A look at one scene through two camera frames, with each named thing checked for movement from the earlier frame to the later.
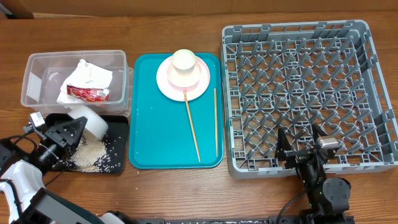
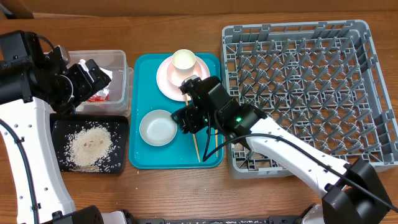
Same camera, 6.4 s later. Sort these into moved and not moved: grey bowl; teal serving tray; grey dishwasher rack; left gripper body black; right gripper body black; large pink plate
Moved: left gripper body black; grey bowl; right gripper body black
Not moved: grey dishwasher rack; teal serving tray; large pink plate
